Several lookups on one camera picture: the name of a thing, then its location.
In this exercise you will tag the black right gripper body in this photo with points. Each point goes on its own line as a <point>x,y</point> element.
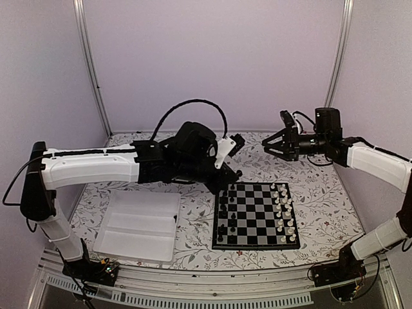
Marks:
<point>311,147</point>

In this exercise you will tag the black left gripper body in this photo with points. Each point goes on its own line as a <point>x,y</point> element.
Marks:
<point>190,171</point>

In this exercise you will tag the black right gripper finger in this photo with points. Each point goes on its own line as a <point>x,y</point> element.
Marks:
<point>275,138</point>
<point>276,150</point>

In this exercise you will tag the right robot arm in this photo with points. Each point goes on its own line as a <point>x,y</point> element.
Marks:
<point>378,180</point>

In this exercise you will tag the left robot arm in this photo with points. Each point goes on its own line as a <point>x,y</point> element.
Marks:
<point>141,161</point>

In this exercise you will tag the black and silver chessboard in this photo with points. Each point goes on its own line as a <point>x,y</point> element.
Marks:
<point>259,225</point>

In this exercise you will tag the white plastic tray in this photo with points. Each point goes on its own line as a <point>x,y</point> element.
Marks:
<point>139,225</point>

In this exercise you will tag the floral patterned table mat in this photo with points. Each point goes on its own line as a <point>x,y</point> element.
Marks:
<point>326,219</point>

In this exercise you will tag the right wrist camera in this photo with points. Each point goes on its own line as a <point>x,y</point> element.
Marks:
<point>290,121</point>

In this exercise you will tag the aluminium frame post right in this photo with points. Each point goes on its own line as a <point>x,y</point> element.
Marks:
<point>344,33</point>

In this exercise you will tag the aluminium frame post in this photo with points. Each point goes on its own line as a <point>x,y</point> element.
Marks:
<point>80,17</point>
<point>344,33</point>

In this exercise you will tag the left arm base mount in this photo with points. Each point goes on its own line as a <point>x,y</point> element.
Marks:
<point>102,273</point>

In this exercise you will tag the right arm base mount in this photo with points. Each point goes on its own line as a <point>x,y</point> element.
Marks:
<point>350,279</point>

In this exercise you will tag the aluminium front rail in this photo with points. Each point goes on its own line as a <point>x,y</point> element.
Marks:
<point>139,287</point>

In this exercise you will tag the aluminium frame post left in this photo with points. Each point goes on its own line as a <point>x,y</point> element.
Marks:
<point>80,17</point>

